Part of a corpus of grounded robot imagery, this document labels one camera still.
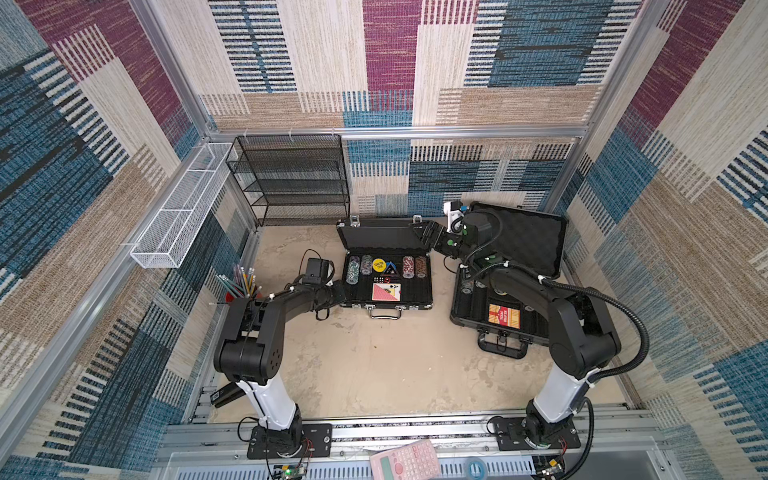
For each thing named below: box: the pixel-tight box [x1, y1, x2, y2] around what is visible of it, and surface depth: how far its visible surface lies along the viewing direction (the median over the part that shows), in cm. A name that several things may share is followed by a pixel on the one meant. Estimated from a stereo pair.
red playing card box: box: [488, 304, 521, 329], surface depth 93 cm
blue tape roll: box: [464, 458, 488, 480], surface depth 71 cm
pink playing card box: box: [372, 283, 401, 302], surface depth 99 cm
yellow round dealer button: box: [372, 258, 387, 273], surface depth 107 cm
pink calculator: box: [370, 440, 440, 480], surface depth 71 cm
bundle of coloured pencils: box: [215, 264, 263, 299], surface depth 89 cm
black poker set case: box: [336, 215, 433, 319], surface depth 102 cm
